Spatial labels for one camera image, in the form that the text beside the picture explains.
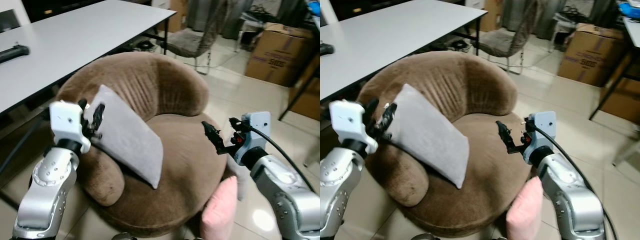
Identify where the grey rectangular pillow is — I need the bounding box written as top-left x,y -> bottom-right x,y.
82,84 -> 165,190
385,83 -> 471,190

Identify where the brown round plush sofa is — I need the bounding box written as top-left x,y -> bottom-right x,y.
55,51 -> 236,238
356,50 -> 534,238

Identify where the pink pillow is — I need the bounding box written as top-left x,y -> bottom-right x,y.
506,176 -> 545,240
200,175 -> 239,240

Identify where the plain brown cardboard box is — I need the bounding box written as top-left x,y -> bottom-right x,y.
599,75 -> 640,126
288,75 -> 321,121

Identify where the large white table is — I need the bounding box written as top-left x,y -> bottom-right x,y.
0,0 -> 177,115
320,0 -> 489,102

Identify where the small table with black legs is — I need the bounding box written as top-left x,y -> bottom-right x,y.
588,17 -> 640,122
278,15 -> 321,122

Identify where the grey cushioned chair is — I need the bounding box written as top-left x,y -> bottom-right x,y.
159,0 -> 229,76
472,0 -> 540,76

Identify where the printed cardboard box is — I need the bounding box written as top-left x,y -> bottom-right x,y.
244,22 -> 317,89
557,23 -> 629,89

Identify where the white metal stool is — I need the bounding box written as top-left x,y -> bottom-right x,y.
234,12 -> 267,54
547,12 -> 577,53

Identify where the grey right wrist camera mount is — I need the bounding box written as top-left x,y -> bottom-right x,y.
527,111 -> 557,151
240,111 -> 272,152

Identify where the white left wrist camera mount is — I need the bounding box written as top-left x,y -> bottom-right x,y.
49,100 -> 94,154
329,100 -> 380,155

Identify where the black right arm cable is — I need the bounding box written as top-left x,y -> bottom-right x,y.
532,125 -> 619,240
248,126 -> 318,196

